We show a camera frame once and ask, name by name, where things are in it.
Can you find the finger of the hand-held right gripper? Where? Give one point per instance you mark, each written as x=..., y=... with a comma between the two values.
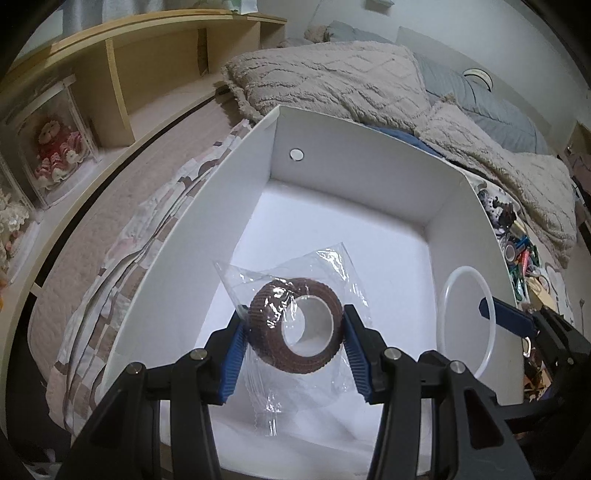
x=508, y=318

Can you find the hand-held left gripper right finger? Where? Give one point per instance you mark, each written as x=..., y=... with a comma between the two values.
x=358, y=364

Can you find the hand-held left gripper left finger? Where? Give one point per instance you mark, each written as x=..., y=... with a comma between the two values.
x=231, y=364

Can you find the brown tape roll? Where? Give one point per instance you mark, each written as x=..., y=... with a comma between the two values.
x=272, y=323

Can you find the white cardboard box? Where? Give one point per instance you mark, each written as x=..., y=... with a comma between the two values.
x=346, y=221

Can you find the pile of small assorted things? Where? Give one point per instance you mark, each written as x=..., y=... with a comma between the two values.
x=521, y=254

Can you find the white brown printed blanket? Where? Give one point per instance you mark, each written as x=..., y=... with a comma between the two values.
x=138, y=258

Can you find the cluttered bedside table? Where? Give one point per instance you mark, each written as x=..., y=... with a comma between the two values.
x=579, y=147

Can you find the brown fleece bed sheet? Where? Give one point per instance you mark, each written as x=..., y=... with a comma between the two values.
x=115, y=207

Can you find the blue cloth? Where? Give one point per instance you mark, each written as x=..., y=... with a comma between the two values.
x=401, y=136

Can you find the grey duvet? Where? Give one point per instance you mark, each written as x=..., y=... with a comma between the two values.
x=485, y=106

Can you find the white round dish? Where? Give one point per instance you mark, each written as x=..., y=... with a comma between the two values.
x=475, y=73

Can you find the white plush doll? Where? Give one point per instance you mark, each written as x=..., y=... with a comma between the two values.
x=11, y=221

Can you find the beige fluffy blanket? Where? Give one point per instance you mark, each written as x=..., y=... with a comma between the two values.
x=323, y=78

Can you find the red dressed plush doll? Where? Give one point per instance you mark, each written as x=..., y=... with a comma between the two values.
x=51, y=138

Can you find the wooden bedside shelf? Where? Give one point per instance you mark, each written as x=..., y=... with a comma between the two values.
x=152, y=69

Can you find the grey pillow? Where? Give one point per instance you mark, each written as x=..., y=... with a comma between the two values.
x=364, y=33

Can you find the white curtain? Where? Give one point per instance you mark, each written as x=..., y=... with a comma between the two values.
x=106, y=14

